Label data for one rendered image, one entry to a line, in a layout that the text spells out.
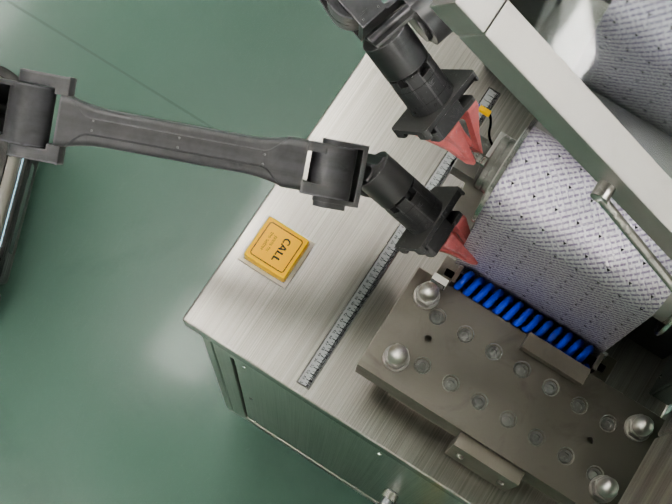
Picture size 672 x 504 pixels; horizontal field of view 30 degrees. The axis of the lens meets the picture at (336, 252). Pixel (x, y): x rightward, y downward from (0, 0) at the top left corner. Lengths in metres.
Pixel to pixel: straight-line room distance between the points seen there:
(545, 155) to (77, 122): 0.57
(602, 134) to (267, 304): 1.02
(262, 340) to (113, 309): 0.99
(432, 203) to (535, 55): 0.80
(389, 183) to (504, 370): 0.31
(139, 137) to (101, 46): 1.42
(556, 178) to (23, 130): 0.65
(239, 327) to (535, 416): 0.44
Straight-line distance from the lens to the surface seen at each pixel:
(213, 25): 2.97
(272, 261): 1.82
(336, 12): 1.42
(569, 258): 1.50
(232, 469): 2.70
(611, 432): 1.72
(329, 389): 1.81
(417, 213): 1.61
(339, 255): 1.85
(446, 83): 1.46
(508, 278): 1.68
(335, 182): 1.56
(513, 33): 0.83
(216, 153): 1.56
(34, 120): 1.59
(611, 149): 0.88
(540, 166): 1.48
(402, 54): 1.41
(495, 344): 1.71
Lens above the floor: 2.69
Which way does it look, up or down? 75 degrees down
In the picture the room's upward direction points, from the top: 8 degrees clockwise
